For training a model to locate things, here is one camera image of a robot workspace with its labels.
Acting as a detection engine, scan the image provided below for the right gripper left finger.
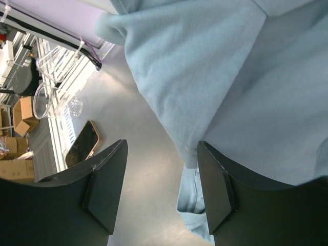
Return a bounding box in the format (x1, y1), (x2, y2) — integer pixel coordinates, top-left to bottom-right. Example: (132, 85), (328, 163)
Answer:
(1, 139), (128, 245)

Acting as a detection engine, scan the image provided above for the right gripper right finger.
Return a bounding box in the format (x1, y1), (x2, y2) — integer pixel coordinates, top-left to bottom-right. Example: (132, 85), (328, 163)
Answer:
(197, 141), (327, 245)

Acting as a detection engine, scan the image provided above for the blue-grey t shirt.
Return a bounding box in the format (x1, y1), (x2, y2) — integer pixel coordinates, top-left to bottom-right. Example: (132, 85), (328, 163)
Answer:
(95, 1), (327, 243)

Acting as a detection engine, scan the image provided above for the large cardboard box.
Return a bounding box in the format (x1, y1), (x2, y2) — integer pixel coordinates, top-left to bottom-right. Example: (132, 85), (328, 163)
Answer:
(1, 136), (35, 182)

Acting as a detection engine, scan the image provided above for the smartphone with tan case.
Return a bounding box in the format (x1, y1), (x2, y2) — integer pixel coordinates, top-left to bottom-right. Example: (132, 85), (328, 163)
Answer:
(65, 120), (102, 168)

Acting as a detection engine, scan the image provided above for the open cardboard box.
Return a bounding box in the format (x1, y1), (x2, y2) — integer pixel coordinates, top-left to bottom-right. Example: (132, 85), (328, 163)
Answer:
(12, 96), (39, 136)

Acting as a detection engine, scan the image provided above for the clear plastic cup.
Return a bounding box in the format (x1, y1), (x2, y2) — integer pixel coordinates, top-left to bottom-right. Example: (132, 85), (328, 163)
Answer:
(33, 83), (84, 119)

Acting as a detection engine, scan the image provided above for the clear plastic container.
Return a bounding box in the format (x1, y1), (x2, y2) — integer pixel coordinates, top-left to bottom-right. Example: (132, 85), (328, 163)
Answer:
(36, 46), (79, 83)

